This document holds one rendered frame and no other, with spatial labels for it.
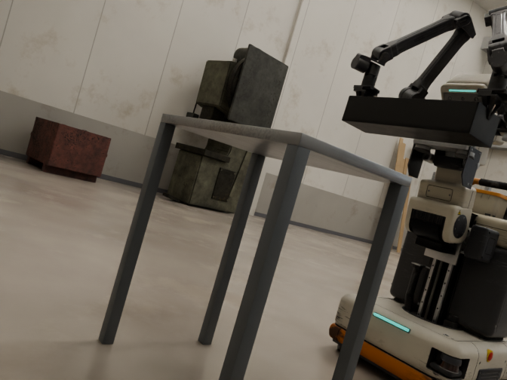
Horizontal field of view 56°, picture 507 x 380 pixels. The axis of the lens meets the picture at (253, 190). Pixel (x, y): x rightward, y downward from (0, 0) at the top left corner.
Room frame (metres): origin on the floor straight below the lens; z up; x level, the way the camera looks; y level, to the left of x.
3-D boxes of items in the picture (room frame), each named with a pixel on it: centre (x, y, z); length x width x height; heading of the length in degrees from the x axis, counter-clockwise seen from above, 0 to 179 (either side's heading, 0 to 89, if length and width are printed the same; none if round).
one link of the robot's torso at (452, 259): (2.09, -0.89, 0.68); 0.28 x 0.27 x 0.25; 39
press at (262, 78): (8.01, 0.82, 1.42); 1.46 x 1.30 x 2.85; 123
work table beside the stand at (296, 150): (1.48, -0.03, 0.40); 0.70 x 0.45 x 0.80; 39
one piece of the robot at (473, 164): (2.06, -0.75, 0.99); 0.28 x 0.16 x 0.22; 39
